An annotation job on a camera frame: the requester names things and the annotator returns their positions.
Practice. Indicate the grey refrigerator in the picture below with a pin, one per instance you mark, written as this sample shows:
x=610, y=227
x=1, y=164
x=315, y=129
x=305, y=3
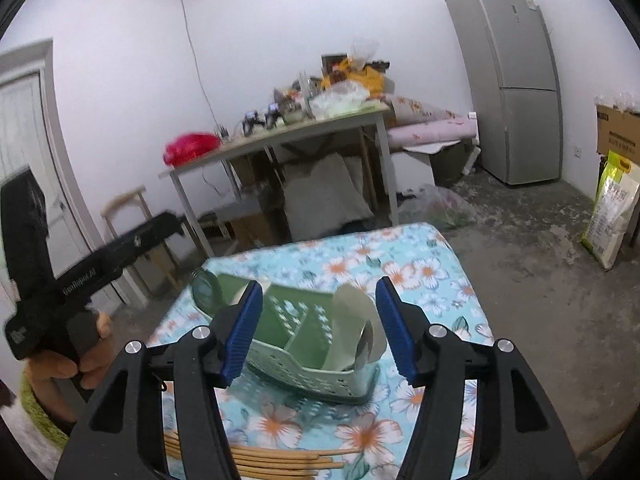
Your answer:
x=515, y=85

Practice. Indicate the yellow plastic bag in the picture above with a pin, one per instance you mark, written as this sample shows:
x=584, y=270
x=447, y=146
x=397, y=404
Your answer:
x=362, y=77

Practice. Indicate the person's left hand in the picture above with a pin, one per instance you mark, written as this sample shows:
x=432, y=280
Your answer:
x=50, y=367

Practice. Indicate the round metal strainer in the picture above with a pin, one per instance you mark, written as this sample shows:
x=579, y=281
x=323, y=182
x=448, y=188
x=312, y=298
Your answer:
x=205, y=292

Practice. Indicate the large white rice paddle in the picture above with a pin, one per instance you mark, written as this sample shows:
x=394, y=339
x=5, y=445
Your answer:
x=352, y=310

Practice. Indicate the white plastic bag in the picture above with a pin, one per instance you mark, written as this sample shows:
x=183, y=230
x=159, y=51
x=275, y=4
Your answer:
x=337, y=99

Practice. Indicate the metal spoon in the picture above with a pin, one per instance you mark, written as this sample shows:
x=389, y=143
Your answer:
x=365, y=347

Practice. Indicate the pile of wooden chopsticks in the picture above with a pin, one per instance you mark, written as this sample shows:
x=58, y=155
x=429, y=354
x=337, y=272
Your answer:
x=280, y=460

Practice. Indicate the green perforated utensil holder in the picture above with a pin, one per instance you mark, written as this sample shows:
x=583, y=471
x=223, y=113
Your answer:
x=300, y=330

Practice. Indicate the white panel door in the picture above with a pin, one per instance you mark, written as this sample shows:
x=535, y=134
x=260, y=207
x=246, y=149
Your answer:
x=30, y=130

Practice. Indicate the yellow green rice bag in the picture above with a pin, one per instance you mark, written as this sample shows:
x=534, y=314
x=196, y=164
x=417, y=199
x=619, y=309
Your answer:
x=612, y=210

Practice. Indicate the grey metal desk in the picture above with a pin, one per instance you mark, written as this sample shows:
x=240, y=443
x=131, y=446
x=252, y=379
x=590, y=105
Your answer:
x=280, y=132

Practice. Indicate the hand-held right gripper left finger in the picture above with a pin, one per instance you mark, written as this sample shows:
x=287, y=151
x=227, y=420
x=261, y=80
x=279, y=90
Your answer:
x=245, y=330

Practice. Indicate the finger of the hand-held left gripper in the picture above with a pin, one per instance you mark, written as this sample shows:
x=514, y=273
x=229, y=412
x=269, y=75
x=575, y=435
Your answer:
x=157, y=232

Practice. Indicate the cardboard box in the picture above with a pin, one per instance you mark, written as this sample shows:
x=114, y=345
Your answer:
x=620, y=132

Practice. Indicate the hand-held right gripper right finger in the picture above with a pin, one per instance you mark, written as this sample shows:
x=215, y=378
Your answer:
x=397, y=330

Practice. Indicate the grey pillow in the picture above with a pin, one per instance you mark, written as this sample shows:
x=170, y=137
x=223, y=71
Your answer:
x=325, y=192

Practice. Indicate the red plastic bag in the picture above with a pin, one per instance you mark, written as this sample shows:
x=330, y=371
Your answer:
x=192, y=149

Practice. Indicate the clear plastic bag with greens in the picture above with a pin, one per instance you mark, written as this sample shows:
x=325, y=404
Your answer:
x=445, y=207

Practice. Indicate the wooden chair with black seat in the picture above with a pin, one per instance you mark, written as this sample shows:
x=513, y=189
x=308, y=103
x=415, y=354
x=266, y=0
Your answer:
x=140, y=210

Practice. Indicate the floral light blue blanket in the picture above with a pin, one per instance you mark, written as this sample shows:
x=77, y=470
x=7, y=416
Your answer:
x=425, y=270

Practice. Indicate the rolled pink floral mat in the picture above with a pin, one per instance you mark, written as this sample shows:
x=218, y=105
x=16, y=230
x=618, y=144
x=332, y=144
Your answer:
x=430, y=125

